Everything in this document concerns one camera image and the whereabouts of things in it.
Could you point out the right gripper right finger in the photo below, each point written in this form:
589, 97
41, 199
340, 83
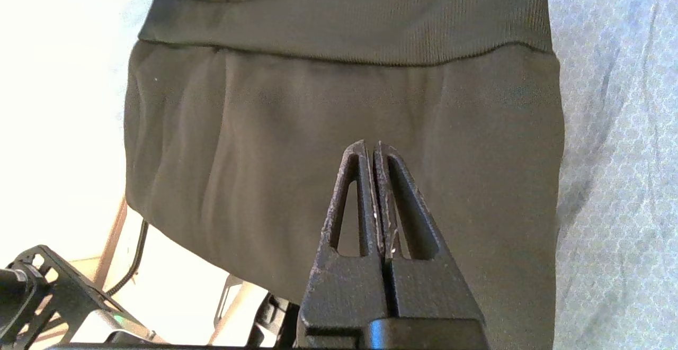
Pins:
429, 292

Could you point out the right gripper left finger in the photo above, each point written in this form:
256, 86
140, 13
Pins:
344, 292

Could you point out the black hooded sweatshirt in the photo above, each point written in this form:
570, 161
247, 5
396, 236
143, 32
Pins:
265, 154

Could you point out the black robot base chassis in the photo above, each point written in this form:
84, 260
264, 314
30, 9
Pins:
58, 286

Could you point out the blue bed sheet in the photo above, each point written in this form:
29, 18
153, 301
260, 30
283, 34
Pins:
619, 154

